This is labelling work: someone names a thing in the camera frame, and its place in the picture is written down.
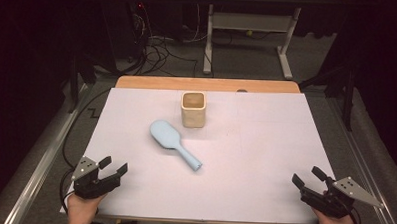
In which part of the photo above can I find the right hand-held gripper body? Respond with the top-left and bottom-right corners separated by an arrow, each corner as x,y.
299,174 -> 386,221

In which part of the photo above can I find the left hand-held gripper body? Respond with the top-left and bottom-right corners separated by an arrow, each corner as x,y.
70,156 -> 123,201

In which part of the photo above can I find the light blue hairbrush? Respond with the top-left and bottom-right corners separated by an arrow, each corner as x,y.
146,118 -> 206,173

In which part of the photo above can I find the beige square cup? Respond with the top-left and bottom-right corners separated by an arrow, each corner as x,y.
179,89 -> 208,129

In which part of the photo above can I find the person's left hand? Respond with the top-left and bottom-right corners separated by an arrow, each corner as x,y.
66,191 -> 107,224

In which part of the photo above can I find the black metal stand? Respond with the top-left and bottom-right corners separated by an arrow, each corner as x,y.
297,60 -> 360,133
66,50 -> 101,115

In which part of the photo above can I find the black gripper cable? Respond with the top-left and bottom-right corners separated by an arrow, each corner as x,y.
57,85 -> 113,217
348,206 -> 363,224

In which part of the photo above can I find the aluminium floor rail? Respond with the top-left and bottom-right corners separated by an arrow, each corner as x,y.
1,79 -> 90,224
327,96 -> 397,224

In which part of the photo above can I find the tangle of black cables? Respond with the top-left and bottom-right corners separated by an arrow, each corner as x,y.
127,3 -> 202,79

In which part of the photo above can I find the white metal desk frame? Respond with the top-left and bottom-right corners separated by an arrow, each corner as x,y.
202,0 -> 303,82

